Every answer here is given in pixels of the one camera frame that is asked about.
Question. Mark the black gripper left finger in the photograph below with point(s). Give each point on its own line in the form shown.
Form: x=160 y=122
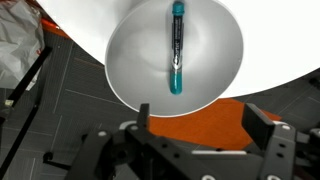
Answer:
x=144 y=116

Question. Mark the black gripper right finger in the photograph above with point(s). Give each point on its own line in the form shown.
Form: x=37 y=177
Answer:
x=258 y=123

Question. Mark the teal dry-erase marker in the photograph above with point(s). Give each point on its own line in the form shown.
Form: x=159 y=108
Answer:
x=176 y=50

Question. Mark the white round bowl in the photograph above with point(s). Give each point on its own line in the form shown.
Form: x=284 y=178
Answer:
x=140 y=63

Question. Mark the white plastic bag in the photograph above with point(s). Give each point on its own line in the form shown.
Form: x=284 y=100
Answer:
x=18 y=43

